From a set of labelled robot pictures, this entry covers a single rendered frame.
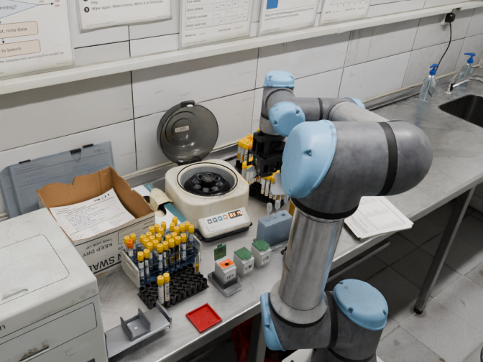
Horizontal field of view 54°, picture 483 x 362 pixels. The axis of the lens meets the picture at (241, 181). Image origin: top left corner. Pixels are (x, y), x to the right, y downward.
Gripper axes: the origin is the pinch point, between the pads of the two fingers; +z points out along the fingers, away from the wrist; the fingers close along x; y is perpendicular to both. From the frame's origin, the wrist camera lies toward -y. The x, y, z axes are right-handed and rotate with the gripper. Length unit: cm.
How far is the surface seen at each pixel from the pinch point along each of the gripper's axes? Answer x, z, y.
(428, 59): -62, 2, -155
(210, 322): 17.0, 20.7, 29.8
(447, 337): 24, 108, -106
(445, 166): -2, 21, -96
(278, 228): 2.1, 13.7, -3.0
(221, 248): 4.3, 10.3, 19.2
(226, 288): 10.1, 19.6, 20.5
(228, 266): 8.4, 13.2, 19.3
